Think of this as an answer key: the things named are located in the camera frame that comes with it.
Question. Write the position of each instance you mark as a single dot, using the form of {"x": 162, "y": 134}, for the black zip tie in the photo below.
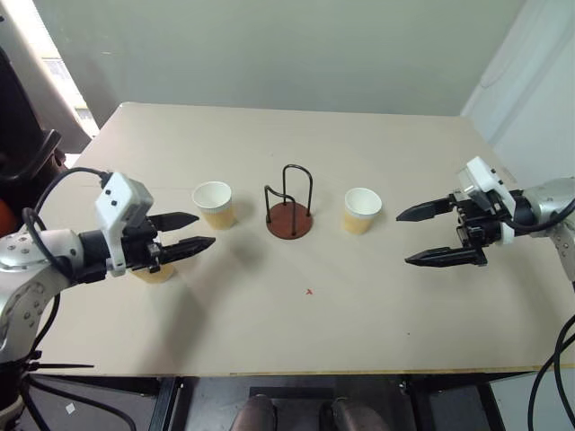
{"x": 63, "y": 366}

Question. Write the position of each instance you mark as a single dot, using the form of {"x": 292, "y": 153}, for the orange object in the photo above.
{"x": 3, "y": 217}

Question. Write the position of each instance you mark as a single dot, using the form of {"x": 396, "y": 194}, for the black chair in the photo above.
{"x": 18, "y": 130}

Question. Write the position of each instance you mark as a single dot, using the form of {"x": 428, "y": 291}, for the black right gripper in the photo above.
{"x": 478, "y": 224}

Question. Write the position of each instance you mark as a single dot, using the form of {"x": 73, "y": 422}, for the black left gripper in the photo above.
{"x": 140, "y": 251}

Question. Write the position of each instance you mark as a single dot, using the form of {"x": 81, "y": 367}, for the dark rounded shape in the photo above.
{"x": 252, "y": 415}

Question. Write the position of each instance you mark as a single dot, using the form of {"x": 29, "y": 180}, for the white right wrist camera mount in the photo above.
{"x": 480, "y": 177}

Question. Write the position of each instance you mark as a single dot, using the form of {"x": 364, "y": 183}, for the black table frame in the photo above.
{"x": 165, "y": 404}

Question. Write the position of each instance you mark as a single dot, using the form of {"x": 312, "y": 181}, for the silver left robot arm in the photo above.
{"x": 21, "y": 260}

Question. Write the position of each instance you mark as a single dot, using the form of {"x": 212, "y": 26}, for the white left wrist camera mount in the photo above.
{"x": 119, "y": 197}

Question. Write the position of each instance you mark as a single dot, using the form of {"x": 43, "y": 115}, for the tan paper cup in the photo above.
{"x": 218, "y": 217}
{"x": 358, "y": 222}
{"x": 157, "y": 276}

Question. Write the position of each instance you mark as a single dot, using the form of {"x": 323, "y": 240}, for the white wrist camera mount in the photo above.
{"x": 119, "y": 197}
{"x": 480, "y": 177}

